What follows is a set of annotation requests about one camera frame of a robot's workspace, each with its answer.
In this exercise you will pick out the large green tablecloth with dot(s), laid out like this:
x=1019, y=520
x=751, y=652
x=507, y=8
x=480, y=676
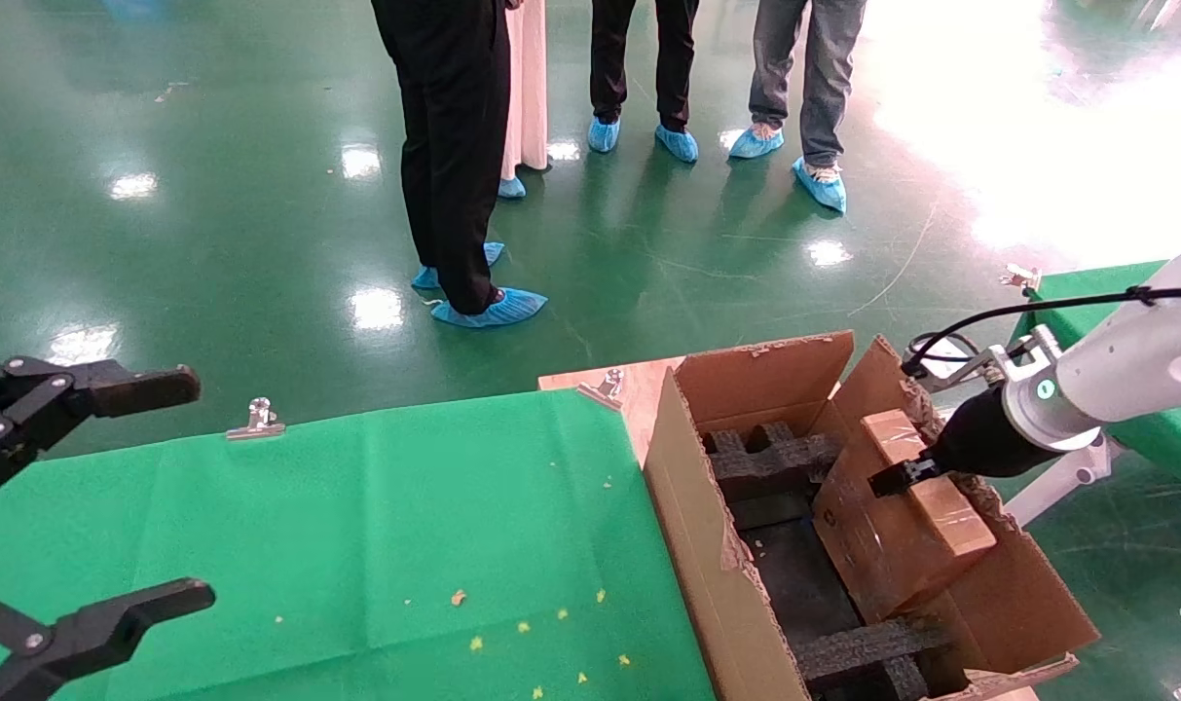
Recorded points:
x=356, y=506

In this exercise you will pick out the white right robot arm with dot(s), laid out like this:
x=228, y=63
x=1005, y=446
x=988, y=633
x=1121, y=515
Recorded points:
x=1135, y=360

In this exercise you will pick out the person in black trousers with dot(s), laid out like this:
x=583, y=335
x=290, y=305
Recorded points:
x=611, y=58
x=444, y=146

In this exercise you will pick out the blue shoe cover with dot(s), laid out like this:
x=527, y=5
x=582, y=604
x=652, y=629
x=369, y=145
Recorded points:
x=757, y=144
x=426, y=277
x=678, y=143
x=498, y=310
x=512, y=188
x=822, y=185
x=604, y=134

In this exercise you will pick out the large open cardboard carton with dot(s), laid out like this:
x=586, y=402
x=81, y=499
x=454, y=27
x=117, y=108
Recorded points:
x=707, y=506

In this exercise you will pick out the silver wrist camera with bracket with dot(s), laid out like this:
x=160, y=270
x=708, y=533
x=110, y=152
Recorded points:
x=1043, y=350

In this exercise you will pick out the small brown cardboard box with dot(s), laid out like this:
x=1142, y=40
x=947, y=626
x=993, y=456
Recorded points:
x=902, y=545

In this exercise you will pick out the white table leg pipe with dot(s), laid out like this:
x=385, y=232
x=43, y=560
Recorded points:
x=1057, y=487

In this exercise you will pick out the person in grey jeans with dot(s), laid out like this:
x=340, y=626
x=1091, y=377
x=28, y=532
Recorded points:
x=824, y=68

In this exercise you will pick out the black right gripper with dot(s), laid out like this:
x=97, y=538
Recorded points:
x=979, y=438

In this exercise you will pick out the person in white skirt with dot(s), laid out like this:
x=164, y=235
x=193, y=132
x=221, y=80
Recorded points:
x=527, y=88

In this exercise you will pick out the metal binder clip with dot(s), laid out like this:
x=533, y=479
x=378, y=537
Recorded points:
x=1020, y=278
x=256, y=421
x=605, y=387

